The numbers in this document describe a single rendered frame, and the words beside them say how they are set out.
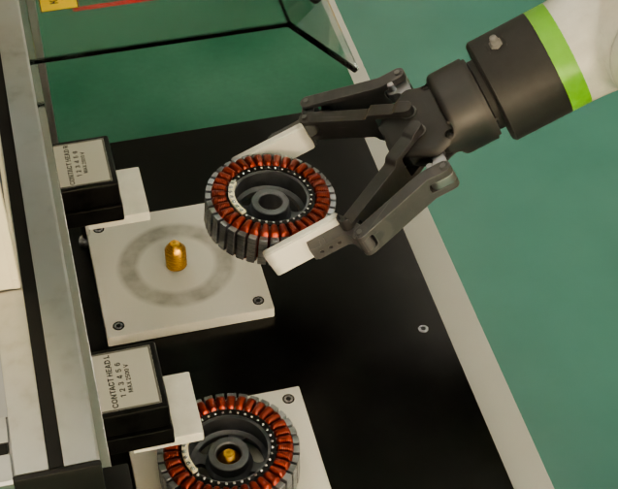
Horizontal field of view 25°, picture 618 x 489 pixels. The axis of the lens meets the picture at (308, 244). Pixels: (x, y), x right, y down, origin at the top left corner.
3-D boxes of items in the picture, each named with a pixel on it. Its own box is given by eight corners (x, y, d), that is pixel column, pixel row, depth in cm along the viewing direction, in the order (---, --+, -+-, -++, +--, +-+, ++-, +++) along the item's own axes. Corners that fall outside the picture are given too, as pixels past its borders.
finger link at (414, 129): (426, 146, 121) (439, 150, 120) (351, 246, 118) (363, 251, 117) (410, 117, 118) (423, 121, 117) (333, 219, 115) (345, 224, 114)
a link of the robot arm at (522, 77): (508, -15, 117) (549, 51, 111) (547, 78, 126) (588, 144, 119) (443, 20, 118) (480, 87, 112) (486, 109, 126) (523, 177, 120)
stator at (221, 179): (313, 175, 128) (317, 143, 125) (347, 260, 120) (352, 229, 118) (192, 187, 125) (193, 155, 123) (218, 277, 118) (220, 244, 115)
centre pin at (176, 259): (184, 254, 130) (182, 234, 129) (188, 269, 129) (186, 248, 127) (164, 258, 130) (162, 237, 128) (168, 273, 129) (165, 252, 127)
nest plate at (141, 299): (240, 206, 137) (239, 196, 136) (275, 316, 127) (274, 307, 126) (85, 231, 134) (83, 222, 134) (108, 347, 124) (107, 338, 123)
